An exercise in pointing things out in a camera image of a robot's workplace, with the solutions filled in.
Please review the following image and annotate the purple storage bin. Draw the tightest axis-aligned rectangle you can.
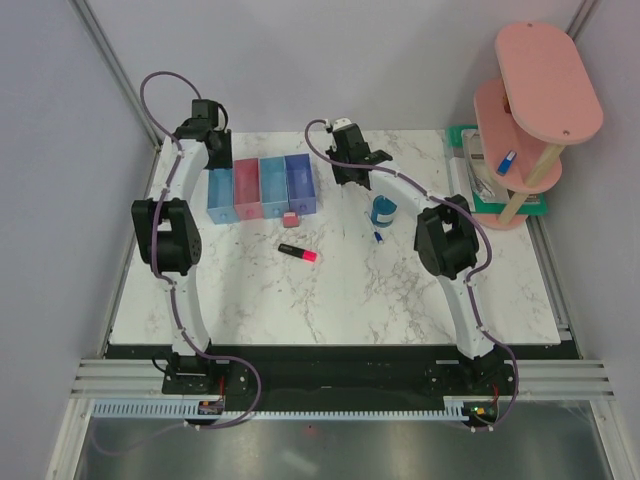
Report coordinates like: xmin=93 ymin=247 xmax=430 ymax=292
xmin=285 ymin=153 xmax=317 ymax=216

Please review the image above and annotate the blue round jar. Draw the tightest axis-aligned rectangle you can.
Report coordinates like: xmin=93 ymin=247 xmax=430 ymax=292
xmin=370 ymin=195 xmax=397 ymax=228

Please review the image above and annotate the pink storage bin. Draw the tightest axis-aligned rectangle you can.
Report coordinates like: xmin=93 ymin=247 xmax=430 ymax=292
xmin=233 ymin=158 xmax=263 ymax=221

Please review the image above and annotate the light blue storage bin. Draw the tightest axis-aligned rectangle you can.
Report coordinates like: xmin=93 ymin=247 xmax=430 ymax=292
xmin=259 ymin=156 xmax=289 ymax=219

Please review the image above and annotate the blue cap whiteboard marker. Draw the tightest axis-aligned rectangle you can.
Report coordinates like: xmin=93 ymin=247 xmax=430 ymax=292
xmin=364 ymin=211 xmax=384 ymax=244

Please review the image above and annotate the pink eraser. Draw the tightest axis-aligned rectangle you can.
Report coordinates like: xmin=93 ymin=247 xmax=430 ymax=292
xmin=282 ymin=211 xmax=300 ymax=228

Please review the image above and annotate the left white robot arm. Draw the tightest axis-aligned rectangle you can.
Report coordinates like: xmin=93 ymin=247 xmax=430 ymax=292
xmin=131 ymin=99 xmax=231 ymax=357

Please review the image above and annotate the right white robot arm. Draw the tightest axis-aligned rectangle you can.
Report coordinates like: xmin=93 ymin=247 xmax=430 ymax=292
xmin=318 ymin=118 xmax=515 ymax=394

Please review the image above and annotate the pink cap black highlighter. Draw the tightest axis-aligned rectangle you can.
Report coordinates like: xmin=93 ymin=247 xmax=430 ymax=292
xmin=277 ymin=243 xmax=318 ymax=263

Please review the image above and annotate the small blue item on shelf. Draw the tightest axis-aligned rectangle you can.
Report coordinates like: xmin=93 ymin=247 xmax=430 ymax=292
xmin=496 ymin=150 xmax=517 ymax=176

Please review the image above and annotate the green book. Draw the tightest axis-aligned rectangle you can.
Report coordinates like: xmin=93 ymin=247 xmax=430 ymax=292
xmin=444 ymin=124 xmax=549 ymax=218

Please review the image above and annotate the pink two-tier wooden shelf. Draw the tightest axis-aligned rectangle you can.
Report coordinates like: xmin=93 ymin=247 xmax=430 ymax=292
xmin=474 ymin=22 xmax=604 ymax=230

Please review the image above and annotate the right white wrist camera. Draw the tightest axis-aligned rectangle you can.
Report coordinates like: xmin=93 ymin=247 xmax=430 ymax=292
xmin=324 ymin=117 xmax=356 ymax=134

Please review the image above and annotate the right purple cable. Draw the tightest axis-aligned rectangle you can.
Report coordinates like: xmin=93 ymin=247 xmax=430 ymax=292
xmin=304 ymin=118 xmax=519 ymax=434

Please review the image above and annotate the purple cable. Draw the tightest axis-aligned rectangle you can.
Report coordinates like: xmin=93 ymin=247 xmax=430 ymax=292
xmin=89 ymin=71 xmax=263 ymax=455
xmin=304 ymin=118 xmax=519 ymax=434

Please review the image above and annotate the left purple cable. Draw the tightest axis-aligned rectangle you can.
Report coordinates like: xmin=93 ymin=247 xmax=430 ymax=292
xmin=89 ymin=71 xmax=263 ymax=455

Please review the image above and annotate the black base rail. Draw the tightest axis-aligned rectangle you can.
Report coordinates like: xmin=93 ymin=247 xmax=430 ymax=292
xmin=157 ymin=342 xmax=546 ymax=407

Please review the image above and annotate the white slotted cable duct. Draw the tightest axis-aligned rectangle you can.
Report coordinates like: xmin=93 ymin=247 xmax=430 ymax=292
xmin=91 ymin=398 xmax=498 ymax=421

